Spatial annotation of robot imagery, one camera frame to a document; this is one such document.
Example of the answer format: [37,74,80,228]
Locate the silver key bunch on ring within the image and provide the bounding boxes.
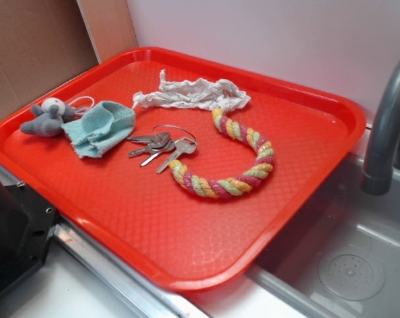
[126,124,198,174]

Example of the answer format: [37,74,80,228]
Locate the red plastic tray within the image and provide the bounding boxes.
[0,48,366,292]

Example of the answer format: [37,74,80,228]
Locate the grey white plush toy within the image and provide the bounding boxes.
[20,97,75,137]

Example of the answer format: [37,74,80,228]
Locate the brown cardboard panel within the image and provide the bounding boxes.
[0,1,97,120]

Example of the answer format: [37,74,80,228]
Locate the grey plastic sink basin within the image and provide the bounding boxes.
[246,155,400,317]

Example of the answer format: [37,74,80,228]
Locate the multicolored twisted rope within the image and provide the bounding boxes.
[169,109,275,199]

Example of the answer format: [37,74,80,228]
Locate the grey plastic faucet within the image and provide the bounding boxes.
[360,61,400,195]

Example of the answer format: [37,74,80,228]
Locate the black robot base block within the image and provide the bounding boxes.
[0,181,58,298]

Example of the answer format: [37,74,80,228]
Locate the light blue knitted cloth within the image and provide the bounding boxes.
[62,101,136,158]

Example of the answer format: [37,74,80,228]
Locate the white elastic cord loop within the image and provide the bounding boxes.
[68,95,96,117]

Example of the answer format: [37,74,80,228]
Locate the crumpled white paper towel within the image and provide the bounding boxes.
[132,70,251,113]

